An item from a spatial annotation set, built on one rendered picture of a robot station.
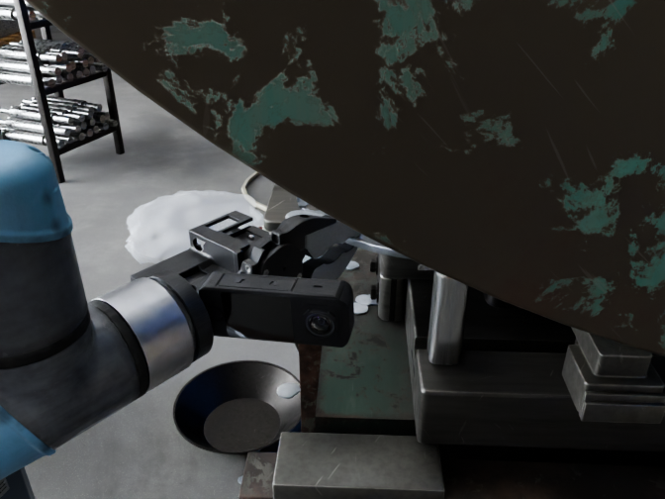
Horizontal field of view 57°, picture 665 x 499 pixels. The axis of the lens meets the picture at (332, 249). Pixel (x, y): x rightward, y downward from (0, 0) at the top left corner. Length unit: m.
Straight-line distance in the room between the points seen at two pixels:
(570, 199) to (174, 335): 0.32
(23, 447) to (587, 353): 0.41
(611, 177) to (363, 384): 0.48
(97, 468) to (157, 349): 1.07
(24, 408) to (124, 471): 1.07
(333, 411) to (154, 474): 0.90
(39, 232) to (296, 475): 0.30
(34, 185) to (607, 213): 0.27
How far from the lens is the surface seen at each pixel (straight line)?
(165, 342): 0.43
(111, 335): 0.42
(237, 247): 0.49
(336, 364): 0.64
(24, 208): 0.35
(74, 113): 2.98
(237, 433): 1.49
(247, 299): 0.46
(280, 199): 0.66
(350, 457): 0.55
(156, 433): 1.53
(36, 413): 0.40
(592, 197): 0.17
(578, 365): 0.53
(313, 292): 0.44
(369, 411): 0.59
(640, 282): 0.18
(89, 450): 1.54
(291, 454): 0.56
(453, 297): 0.51
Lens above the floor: 1.05
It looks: 29 degrees down
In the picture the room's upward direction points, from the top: straight up
